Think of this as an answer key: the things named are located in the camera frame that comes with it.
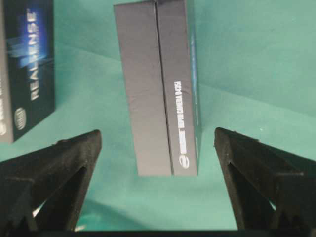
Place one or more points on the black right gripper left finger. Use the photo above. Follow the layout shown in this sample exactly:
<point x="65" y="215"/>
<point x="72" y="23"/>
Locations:
<point x="44" y="190"/>

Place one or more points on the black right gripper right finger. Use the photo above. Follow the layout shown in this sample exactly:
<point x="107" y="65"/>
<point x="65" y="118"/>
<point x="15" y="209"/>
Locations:
<point x="269" y="188"/>

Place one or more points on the green table cloth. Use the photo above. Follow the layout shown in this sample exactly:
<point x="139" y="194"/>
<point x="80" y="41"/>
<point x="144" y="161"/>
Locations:
<point x="256" y="65"/>

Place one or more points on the black RealSense box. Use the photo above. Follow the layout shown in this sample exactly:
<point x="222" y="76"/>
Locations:
<point x="157" y="42"/>
<point x="27" y="70"/>

